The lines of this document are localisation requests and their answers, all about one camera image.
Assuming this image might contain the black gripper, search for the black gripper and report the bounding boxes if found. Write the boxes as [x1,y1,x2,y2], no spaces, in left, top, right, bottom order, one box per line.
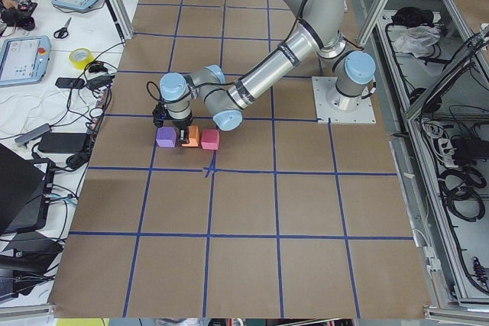
[152,103,193,143]

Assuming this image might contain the orange foam block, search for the orange foam block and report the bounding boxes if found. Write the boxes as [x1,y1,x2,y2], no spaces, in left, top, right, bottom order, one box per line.
[182,125,200,147]

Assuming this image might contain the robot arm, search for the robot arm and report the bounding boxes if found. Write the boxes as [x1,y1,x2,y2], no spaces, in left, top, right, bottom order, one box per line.
[153,0,376,143]

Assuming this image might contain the purple foam block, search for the purple foam block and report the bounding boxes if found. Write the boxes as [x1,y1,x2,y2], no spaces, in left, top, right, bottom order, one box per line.
[156,126,176,148]

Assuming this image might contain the pink foam block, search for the pink foam block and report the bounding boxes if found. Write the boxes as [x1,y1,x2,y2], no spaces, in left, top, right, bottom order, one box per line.
[200,129,220,150]

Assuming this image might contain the yellow tape roll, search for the yellow tape roll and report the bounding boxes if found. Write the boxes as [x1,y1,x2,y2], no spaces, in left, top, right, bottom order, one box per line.
[69,47,95,70]

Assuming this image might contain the black scissors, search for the black scissors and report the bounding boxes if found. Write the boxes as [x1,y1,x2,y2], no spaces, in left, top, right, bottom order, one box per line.
[53,18,72,40]

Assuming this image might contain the black laptop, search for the black laptop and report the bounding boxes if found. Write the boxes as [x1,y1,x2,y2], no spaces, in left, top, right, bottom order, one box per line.
[1,145,54,234]

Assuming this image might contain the lower teach pendant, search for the lower teach pendant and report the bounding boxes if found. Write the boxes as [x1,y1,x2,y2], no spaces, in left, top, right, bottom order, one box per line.
[1,36,51,87]

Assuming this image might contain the white crumpled cloth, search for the white crumpled cloth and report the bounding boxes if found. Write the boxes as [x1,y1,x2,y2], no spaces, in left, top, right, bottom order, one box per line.
[393,25,441,58]

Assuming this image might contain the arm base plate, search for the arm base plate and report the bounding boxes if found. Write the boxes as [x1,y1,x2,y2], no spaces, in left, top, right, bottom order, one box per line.
[312,76,376,124]

